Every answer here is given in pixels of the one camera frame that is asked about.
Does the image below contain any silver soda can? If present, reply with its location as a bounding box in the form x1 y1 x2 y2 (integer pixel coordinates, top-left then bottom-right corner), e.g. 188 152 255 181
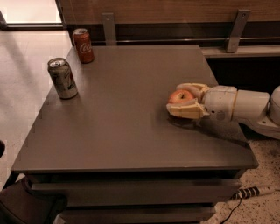
47 58 78 99

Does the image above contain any grey drawer cabinet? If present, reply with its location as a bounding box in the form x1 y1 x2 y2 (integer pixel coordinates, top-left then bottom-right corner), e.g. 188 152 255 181
12 45 257 224

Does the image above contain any right metal wall bracket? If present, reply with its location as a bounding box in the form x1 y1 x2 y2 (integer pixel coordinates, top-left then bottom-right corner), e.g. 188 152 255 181
225 9 251 53

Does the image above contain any metal wall bracket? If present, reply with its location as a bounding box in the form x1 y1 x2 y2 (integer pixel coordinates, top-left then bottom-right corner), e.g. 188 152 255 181
101 13 117 46
225 9 251 53

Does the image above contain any red apple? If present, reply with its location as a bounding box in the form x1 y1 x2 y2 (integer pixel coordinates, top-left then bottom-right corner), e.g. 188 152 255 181
168 89 194 104

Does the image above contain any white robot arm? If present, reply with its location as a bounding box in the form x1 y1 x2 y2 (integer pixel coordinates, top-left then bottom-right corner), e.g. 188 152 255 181
166 83 280 139

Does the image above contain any horizontal metal rail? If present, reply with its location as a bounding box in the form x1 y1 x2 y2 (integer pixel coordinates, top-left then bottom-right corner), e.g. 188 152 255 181
93 36 280 46

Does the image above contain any red coke can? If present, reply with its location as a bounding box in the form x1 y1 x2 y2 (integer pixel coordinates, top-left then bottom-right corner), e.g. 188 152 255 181
73 28 95 64

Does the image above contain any white power strip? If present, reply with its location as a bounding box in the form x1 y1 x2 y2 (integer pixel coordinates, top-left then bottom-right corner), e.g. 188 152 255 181
231 185 276 200

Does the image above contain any left metal wall bracket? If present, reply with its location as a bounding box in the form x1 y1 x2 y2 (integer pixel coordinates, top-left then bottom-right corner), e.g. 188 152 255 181
101 13 117 46

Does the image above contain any dark chair seat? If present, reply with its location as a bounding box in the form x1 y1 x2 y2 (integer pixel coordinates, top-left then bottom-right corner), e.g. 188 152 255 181
0 177 67 224

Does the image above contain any black cable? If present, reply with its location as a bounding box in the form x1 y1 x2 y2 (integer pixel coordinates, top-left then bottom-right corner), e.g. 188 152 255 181
219 197 243 224

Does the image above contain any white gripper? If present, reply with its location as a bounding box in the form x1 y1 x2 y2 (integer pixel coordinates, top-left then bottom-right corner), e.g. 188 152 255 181
166 83 237 122

